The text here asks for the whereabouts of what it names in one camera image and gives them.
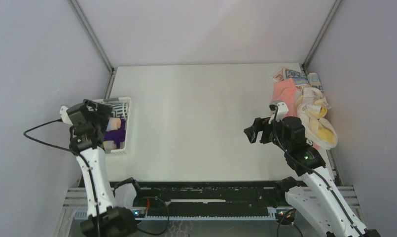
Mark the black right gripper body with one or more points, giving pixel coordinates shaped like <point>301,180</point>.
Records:
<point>262,130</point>

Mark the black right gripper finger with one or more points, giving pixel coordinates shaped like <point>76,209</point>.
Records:
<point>258,125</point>
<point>254,135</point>

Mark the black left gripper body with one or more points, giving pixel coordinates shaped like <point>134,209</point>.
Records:
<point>99,121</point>

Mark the orange polka dot towel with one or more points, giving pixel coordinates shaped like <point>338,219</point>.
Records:
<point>114,124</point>

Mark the pink towel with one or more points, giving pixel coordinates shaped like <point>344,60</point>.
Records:
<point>287,91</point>

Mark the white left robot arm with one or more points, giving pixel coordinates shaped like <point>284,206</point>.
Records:
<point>104,218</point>

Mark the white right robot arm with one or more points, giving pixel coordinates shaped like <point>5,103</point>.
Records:
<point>330,215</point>

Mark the black white zebra towel roll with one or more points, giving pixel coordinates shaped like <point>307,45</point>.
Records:
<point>119,109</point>

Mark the grey yellow towel roll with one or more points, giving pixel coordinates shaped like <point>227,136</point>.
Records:
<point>109,145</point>

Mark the purple towel roll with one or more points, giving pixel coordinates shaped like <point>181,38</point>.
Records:
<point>117,136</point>

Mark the white yellow towel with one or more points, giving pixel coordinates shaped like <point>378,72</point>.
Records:
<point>312,107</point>

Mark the white plastic basket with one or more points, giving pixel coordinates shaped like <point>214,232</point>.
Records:
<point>129,121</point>

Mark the blue patterned towel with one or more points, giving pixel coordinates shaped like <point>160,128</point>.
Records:
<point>301,80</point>

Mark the right base control board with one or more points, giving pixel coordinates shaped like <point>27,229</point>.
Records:
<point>285,213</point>

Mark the base control board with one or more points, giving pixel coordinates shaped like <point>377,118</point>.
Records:
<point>139,213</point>
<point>285,213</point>

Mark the left base control board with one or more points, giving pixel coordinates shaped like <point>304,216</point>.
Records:
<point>139,213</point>

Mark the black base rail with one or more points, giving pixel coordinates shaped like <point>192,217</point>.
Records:
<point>233,199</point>

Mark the left aluminium frame post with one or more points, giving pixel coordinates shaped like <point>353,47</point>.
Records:
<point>87,28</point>

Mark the aluminium frame post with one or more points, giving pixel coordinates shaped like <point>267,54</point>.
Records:
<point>87,28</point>
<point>321,34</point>

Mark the right aluminium frame post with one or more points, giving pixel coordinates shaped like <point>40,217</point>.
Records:
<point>321,34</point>

